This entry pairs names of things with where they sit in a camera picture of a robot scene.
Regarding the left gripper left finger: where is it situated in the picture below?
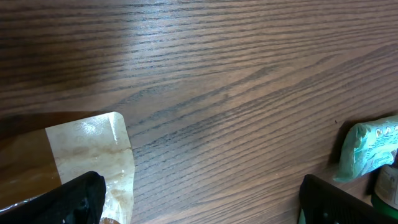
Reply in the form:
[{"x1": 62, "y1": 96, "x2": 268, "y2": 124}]
[{"x1": 1, "y1": 171, "x2": 106, "y2": 224}]

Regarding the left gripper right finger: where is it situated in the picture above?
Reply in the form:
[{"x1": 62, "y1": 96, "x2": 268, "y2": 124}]
[{"x1": 298, "y1": 174, "x2": 397, "y2": 224}]

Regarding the green lidded white jar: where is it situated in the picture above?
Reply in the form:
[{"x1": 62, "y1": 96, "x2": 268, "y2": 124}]
[{"x1": 371, "y1": 165, "x2": 397, "y2": 219}]

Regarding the teal wet wipes pack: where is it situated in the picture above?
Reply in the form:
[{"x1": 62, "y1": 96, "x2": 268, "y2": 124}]
[{"x1": 334, "y1": 115, "x2": 397, "y2": 182}]

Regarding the brown snack bag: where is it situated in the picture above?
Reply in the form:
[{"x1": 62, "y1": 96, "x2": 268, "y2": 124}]
[{"x1": 1, "y1": 112, "x2": 135, "y2": 223}]

